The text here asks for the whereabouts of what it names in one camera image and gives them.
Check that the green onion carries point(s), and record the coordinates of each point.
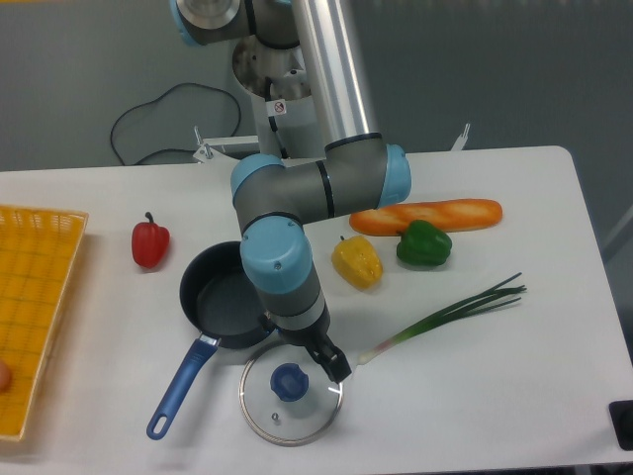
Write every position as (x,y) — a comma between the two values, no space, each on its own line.
(499,296)

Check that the black device at table edge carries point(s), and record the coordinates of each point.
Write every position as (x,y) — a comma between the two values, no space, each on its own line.
(621,413)

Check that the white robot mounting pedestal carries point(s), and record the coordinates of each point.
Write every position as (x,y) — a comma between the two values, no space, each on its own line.
(282,103)

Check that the glass lid with blue knob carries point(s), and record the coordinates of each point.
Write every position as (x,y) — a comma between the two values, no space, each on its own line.
(285,397)

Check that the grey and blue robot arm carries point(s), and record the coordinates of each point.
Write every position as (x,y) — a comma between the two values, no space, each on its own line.
(274,197)

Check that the right metal table bracket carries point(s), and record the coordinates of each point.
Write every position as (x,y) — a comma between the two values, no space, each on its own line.
(462,139)

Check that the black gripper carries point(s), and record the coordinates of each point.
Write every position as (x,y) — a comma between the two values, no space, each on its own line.
(310,332)

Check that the left metal table bracket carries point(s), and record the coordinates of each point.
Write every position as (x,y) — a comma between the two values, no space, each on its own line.
(231,147)

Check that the green bell pepper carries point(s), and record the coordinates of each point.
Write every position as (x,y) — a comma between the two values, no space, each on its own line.
(423,244)

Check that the baguette bread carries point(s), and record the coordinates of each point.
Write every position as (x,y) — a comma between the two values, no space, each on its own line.
(450,216)

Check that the metal table bracket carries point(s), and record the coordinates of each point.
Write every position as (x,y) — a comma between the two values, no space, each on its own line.
(231,147)
(462,139)

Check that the yellow bell pepper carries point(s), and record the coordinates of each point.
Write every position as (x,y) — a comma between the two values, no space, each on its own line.
(356,260)

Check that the yellow woven basket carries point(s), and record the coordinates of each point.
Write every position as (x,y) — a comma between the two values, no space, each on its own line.
(38,250)

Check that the dark pot with blue handle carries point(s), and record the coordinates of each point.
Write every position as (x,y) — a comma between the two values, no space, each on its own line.
(219,300)

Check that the red bell pepper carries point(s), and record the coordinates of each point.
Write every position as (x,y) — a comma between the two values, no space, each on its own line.
(150,243)

